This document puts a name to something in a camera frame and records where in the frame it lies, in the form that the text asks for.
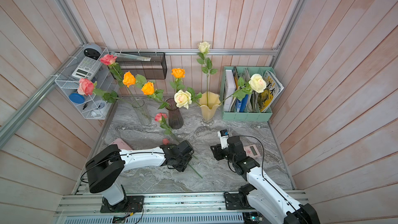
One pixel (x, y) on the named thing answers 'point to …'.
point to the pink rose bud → (166, 141)
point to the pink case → (121, 144)
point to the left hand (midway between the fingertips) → (190, 163)
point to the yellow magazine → (273, 87)
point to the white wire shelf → (94, 107)
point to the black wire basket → (156, 69)
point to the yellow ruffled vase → (209, 102)
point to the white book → (229, 88)
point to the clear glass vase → (142, 112)
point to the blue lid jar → (77, 98)
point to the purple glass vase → (175, 118)
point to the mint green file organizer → (252, 111)
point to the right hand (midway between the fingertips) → (214, 144)
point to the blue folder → (240, 105)
